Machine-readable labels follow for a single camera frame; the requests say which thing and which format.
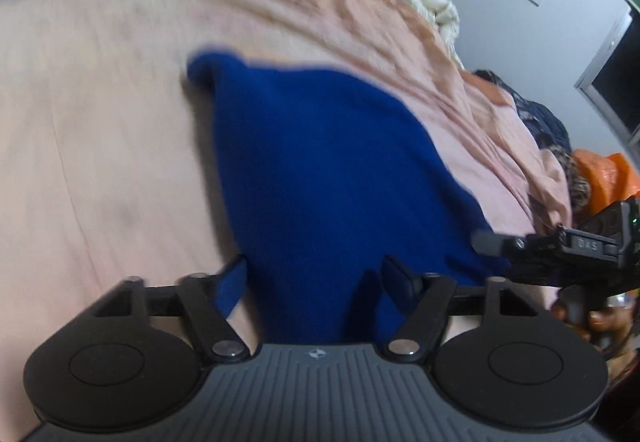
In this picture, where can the orange plastic bag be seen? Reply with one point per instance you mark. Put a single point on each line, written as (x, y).
(607, 177)

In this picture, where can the pink bed sheet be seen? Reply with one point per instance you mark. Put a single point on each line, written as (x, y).
(100, 147)

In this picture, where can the dark patterned cloth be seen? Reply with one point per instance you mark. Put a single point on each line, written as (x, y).
(535, 117)

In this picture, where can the peach wrinkled blanket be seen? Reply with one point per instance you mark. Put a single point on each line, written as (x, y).
(400, 37)

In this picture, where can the cream quilt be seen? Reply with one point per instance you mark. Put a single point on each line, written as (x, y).
(440, 14)

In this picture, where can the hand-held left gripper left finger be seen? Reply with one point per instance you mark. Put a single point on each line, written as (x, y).
(233, 283)

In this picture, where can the dark window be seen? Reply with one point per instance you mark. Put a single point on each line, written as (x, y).
(617, 77)

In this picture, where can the blue knit sweater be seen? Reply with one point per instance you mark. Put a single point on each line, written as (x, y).
(325, 172)

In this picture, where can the brown furry cloth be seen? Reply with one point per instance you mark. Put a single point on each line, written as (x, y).
(575, 177)

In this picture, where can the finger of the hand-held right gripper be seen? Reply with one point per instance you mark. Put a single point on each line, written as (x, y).
(492, 243)

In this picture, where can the person's right hand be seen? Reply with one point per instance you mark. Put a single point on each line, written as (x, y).
(610, 324)

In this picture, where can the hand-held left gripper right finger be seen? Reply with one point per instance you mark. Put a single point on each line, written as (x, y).
(398, 280)

